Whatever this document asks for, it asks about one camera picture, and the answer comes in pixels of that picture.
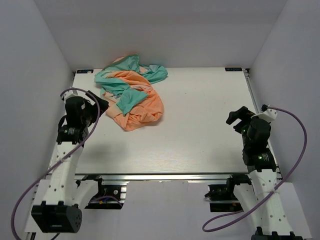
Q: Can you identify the orange and teal jacket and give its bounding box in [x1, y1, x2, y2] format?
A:
[94, 53, 168, 132]

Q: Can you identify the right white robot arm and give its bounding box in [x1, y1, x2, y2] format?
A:
[225, 106, 302, 240]

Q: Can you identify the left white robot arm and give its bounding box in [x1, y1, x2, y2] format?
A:
[31, 87, 109, 234]

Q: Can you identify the left blue table label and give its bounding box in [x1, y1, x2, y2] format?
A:
[76, 69, 94, 74]

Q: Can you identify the blue table label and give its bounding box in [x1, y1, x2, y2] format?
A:
[76, 69, 94, 74]
[224, 67, 243, 72]

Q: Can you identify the right blue table label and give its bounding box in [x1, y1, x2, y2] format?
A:
[224, 67, 243, 72]

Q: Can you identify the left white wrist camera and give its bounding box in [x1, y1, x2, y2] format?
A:
[60, 88, 78, 101]

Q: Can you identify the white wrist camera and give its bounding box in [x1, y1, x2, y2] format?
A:
[251, 104, 278, 123]
[60, 88, 78, 101]

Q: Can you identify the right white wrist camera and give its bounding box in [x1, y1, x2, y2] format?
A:
[251, 104, 278, 123]

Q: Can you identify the aluminium table right rail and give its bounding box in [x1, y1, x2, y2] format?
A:
[243, 68, 283, 180]

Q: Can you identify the aluminium table rail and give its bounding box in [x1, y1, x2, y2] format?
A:
[243, 68, 283, 180]
[74, 173, 283, 181]

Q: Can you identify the aluminium table front rail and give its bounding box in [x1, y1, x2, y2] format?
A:
[74, 173, 283, 181]

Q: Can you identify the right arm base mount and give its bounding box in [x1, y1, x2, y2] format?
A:
[204, 174, 252, 213]

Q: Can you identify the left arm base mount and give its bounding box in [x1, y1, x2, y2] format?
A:
[72, 175, 127, 210]

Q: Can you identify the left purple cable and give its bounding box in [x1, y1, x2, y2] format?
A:
[11, 87, 101, 240]

